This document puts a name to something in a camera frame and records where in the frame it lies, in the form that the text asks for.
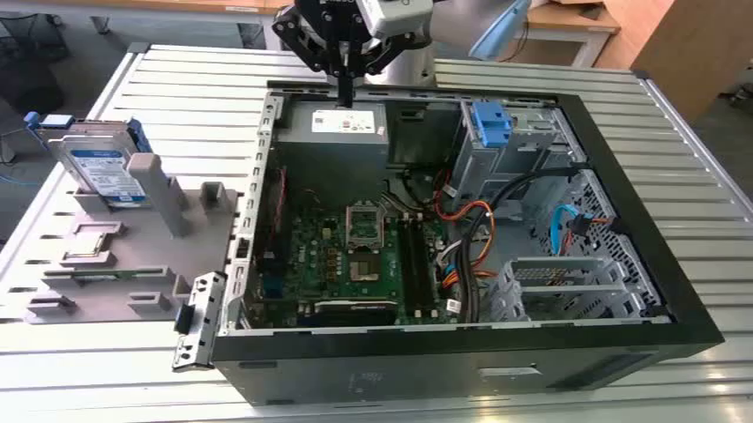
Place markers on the metal optical drive cage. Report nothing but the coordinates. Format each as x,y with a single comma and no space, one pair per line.
524,154

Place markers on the metal disk bay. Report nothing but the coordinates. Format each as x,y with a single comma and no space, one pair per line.
559,269

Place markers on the wooden cabinet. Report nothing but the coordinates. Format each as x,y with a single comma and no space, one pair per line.
695,53

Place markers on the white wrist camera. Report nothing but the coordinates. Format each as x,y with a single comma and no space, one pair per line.
400,17

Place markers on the black PC case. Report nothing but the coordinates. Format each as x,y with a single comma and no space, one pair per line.
412,374

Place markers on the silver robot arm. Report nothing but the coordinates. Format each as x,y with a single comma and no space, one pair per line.
414,74

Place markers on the grey parts rack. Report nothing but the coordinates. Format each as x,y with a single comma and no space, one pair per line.
147,260

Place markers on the metal expansion slot latch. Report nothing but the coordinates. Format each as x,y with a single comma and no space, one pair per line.
204,317

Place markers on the CPU socket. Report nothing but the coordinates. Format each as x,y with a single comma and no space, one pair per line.
365,269

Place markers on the black mesh waste bin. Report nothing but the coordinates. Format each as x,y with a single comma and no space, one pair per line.
35,88

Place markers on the long wooden desk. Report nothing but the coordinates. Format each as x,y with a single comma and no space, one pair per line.
236,8

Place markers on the black graphics card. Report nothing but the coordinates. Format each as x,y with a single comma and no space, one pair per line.
353,310

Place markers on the green RAM stick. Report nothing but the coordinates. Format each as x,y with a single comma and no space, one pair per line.
103,276

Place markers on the wooden desk with white legs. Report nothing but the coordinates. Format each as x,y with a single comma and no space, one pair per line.
565,20

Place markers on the black fan shroud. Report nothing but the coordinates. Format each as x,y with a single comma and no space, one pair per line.
424,141

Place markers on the green motherboard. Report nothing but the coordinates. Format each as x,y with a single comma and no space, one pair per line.
312,247

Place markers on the hard disk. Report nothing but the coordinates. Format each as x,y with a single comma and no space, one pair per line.
101,172

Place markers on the grey power supply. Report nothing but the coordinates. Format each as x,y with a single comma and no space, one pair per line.
330,163

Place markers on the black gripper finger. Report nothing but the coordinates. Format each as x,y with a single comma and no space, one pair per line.
297,44
389,55

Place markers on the black RAM slot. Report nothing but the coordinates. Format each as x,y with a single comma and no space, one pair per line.
409,264
427,264

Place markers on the blue drive latch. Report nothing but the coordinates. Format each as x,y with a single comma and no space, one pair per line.
489,125

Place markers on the silver CPU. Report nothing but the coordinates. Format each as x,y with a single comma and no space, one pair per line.
86,244

